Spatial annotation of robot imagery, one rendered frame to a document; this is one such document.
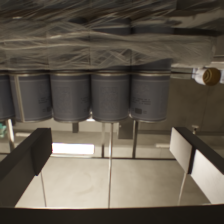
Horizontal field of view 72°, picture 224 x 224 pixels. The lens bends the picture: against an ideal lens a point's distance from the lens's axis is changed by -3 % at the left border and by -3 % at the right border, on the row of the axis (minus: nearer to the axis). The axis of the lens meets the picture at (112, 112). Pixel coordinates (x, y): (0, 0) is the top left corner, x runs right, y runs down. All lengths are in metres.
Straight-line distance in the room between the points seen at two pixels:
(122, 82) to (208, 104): 3.33
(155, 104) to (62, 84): 0.15
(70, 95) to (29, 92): 0.07
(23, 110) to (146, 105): 0.20
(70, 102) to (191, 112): 3.24
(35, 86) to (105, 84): 0.11
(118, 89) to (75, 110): 0.08
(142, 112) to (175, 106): 3.00
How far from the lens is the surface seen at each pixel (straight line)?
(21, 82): 0.28
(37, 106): 0.29
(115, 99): 0.25
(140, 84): 0.26
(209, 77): 0.77
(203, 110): 3.54
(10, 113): 0.33
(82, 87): 0.26
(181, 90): 3.24
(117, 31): 0.25
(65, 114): 0.27
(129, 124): 2.88
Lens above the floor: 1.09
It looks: 16 degrees up
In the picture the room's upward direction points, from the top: 178 degrees counter-clockwise
